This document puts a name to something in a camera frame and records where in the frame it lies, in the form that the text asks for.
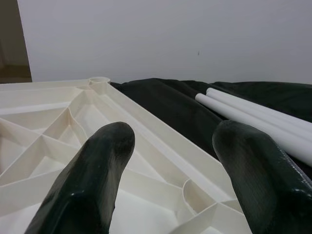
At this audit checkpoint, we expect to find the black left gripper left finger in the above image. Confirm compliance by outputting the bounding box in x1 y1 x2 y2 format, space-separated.
24 121 136 234

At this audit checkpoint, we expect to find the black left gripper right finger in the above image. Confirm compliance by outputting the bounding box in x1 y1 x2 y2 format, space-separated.
212 119 312 234

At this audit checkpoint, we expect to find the white plastic table leg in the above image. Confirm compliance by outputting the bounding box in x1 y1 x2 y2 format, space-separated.
206 87 312 130
214 96 312 147
195 93 312 168

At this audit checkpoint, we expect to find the white plastic children tabletop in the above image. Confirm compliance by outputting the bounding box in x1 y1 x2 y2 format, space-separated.
0 77 244 234

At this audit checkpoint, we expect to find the black table cloth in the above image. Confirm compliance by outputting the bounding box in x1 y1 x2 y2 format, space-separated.
110 78 312 182

